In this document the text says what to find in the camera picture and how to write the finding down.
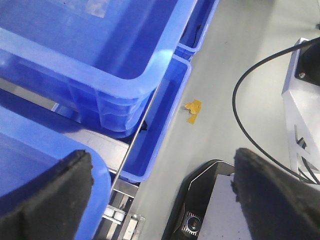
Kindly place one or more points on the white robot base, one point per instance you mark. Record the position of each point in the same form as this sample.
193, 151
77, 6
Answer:
301, 100

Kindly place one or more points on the small blue bin far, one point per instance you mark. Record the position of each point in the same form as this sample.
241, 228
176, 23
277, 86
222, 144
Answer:
196, 29

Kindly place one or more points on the large blue bin left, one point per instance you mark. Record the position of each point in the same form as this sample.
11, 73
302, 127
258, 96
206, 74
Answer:
99, 58

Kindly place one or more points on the yellow tape piece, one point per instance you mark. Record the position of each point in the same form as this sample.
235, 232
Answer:
194, 109

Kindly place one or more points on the roller conveyor rack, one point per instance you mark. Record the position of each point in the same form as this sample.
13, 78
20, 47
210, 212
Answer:
118, 221

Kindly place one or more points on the black camera housing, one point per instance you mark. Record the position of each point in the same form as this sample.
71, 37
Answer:
206, 206

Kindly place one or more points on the large blue bin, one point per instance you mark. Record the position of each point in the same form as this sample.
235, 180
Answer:
28, 149
99, 58

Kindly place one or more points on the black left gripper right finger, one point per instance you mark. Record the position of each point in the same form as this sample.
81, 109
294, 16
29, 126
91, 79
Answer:
276, 205

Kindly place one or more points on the small blue bin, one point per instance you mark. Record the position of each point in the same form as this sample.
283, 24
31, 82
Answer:
196, 29
144, 153

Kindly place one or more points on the large blue bin right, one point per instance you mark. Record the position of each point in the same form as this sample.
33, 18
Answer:
28, 149

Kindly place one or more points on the small blue bin lower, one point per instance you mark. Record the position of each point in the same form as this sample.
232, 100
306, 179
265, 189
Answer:
144, 153

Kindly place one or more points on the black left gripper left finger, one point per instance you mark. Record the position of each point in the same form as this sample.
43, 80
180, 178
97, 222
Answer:
50, 206

